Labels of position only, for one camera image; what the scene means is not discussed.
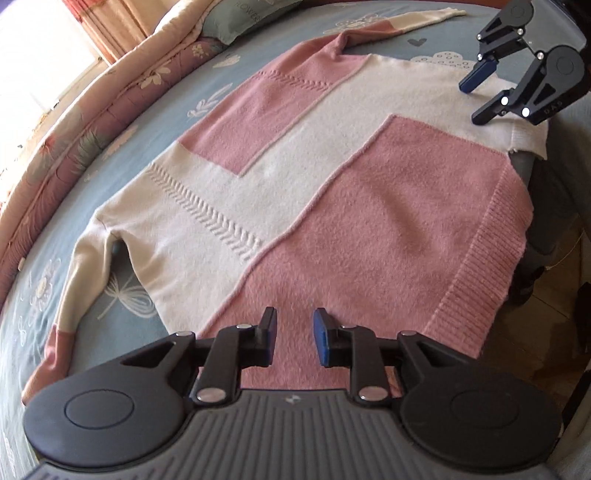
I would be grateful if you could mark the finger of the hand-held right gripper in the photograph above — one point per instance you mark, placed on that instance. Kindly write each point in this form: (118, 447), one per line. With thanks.
(489, 110)
(478, 76)

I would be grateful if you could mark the pink floral folded quilt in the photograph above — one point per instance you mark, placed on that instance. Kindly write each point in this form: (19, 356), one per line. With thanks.
(69, 152)

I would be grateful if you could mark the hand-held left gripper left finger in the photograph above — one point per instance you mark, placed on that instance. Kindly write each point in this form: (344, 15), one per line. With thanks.
(268, 337)

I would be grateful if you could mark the blue floral bed sheet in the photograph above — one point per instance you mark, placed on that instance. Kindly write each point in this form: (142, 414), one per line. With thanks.
(152, 115)

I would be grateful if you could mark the pink and white knit sweater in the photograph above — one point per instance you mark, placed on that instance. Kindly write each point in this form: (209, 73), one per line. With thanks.
(323, 184)

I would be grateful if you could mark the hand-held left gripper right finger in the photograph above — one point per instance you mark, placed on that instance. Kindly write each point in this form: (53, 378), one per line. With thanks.
(321, 337)

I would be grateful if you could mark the grey-green pillow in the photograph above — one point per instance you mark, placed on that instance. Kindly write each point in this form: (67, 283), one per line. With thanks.
(244, 18)

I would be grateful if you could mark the window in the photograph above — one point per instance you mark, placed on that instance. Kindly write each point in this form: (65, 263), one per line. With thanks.
(32, 55)

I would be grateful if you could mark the person's grey trouser leg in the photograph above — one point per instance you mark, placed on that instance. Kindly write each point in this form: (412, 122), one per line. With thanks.
(549, 207)

